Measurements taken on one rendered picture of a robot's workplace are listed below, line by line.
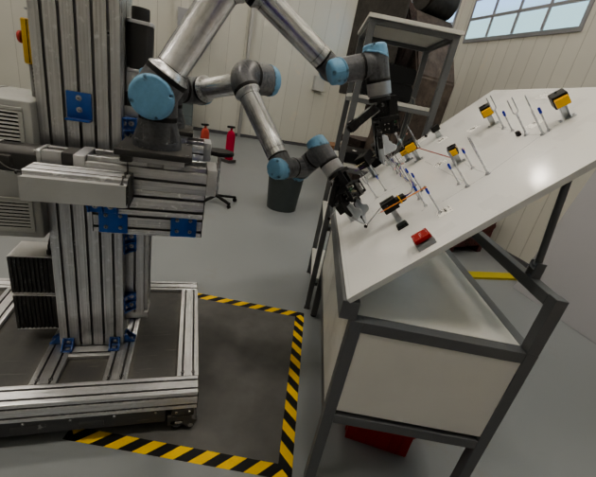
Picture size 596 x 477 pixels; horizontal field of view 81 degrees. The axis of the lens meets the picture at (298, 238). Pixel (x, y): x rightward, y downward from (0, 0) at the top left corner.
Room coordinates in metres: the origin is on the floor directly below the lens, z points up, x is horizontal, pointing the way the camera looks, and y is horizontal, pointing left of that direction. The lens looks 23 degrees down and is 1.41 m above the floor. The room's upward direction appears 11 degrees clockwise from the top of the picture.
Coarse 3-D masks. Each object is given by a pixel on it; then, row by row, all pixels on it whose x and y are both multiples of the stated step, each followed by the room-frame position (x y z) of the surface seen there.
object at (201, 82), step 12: (264, 72) 1.44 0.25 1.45; (276, 72) 1.50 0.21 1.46; (192, 84) 1.66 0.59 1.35; (204, 84) 1.63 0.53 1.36; (216, 84) 1.59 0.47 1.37; (228, 84) 1.55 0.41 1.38; (264, 84) 1.44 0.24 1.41; (276, 84) 1.50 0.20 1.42; (192, 96) 1.66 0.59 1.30; (204, 96) 1.65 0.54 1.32; (216, 96) 1.63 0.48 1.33; (228, 96) 1.61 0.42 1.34
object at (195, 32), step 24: (216, 0) 1.03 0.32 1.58; (240, 0) 1.06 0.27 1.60; (192, 24) 1.01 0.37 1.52; (216, 24) 1.04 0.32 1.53; (168, 48) 1.00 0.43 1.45; (192, 48) 1.01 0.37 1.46; (144, 72) 0.98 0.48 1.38; (168, 72) 0.98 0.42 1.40; (144, 96) 0.95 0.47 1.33; (168, 96) 0.97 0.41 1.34
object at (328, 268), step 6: (330, 234) 2.03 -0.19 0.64; (330, 240) 1.95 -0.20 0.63; (330, 246) 1.88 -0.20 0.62; (330, 252) 1.82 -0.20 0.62; (324, 258) 2.02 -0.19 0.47; (330, 258) 1.75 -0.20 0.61; (324, 264) 1.95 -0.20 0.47; (330, 264) 1.69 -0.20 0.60; (324, 270) 1.88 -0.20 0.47; (330, 270) 1.64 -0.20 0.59; (324, 276) 1.80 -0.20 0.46; (330, 276) 1.58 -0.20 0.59; (324, 282) 1.74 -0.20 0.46; (330, 282) 1.53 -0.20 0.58; (324, 288) 1.68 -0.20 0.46; (324, 294) 1.62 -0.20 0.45; (324, 300) 1.57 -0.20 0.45; (324, 306) 1.52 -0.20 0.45
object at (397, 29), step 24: (384, 24) 2.15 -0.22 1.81; (408, 24) 2.14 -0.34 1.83; (360, 48) 2.69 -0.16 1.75; (408, 48) 2.71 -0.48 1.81; (432, 48) 2.53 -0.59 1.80; (456, 48) 2.15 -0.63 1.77; (360, 96) 2.18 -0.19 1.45; (408, 120) 2.70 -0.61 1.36; (432, 120) 2.15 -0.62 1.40; (336, 144) 2.69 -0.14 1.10; (312, 264) 2.38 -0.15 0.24; (312, 288) 2.14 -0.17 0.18
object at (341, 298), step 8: (336, 224) 1.58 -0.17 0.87; (336, 232) 1.48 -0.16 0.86; (336, 240) 1.39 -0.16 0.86; (336, 248) 1.33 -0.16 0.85; (336, 256) 1.27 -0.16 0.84; (336, 264) 1.22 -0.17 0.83; (336, 272) 1.18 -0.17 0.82; (336, 280) 1.13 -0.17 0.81; (336, 288) 1.09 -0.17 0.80; (344, 288) 0.99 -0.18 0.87; (344, 296) 0.94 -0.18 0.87; (344, 304) 0.91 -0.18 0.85; (352, 304) 0.91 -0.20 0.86; (344, 312) 0.91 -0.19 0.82; (352, 312) 0.91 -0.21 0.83
